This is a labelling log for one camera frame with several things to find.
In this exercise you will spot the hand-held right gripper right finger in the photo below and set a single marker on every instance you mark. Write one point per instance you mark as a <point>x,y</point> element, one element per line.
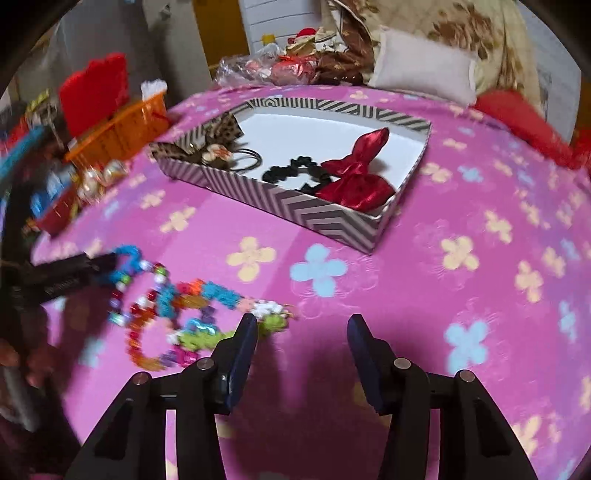
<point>362,355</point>

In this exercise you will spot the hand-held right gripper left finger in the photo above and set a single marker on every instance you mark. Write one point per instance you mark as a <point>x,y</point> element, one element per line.
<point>242,350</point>

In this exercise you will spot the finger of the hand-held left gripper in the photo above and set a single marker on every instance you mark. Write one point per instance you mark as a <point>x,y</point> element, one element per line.
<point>78,270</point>

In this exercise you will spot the striped cardboard box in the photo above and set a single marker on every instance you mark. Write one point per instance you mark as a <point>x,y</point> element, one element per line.
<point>323,217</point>

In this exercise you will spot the red satin bow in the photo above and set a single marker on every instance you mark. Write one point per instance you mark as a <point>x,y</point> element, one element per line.
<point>355,184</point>

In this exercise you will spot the black scrunchie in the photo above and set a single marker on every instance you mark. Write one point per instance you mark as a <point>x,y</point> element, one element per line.
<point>277,174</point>

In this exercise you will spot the leopard print bow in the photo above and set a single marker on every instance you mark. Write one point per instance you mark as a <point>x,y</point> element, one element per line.
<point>217,131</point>

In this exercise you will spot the person's left hand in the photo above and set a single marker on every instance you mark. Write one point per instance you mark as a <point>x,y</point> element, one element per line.
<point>32,364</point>

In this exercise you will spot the small red box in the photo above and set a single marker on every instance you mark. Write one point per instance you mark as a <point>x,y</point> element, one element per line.
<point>60,214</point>

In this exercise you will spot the gold bead ornaments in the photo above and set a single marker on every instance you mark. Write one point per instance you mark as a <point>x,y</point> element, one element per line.
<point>99,180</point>

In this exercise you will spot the orange plastic basket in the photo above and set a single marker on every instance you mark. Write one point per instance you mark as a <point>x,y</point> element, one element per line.
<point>120,124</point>

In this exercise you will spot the red fuzzy cloth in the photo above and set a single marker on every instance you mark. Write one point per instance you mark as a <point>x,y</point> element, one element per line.
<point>92,92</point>

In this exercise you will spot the white fluffy item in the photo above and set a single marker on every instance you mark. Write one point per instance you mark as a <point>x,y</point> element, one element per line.
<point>153,88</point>

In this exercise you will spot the clear plastic bag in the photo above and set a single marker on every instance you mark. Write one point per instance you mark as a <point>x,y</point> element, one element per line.
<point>240,69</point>

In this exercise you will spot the wooden door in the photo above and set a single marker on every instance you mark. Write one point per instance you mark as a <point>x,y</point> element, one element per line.
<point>217,27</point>

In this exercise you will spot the red ruffled pillow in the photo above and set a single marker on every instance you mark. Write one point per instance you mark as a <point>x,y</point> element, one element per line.
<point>531,124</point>

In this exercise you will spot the red wrapped package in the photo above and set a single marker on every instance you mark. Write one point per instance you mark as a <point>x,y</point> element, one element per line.
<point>293,69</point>

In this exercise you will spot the white pillow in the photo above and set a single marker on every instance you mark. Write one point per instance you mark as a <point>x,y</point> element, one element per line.
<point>425,64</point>

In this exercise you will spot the yellow capped bottle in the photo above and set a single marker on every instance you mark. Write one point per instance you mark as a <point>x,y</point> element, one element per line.
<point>270,40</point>

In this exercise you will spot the brown patterned blanket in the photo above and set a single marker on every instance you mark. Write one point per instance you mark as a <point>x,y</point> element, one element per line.
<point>346,55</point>

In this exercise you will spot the red plush toy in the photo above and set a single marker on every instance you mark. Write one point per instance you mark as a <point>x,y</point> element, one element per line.
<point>307,37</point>

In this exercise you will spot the white slatted headboard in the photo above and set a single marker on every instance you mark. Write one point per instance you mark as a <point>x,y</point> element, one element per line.
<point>277,14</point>

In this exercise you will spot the cream floral quilt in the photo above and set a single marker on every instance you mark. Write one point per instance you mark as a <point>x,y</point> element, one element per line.
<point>461,23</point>

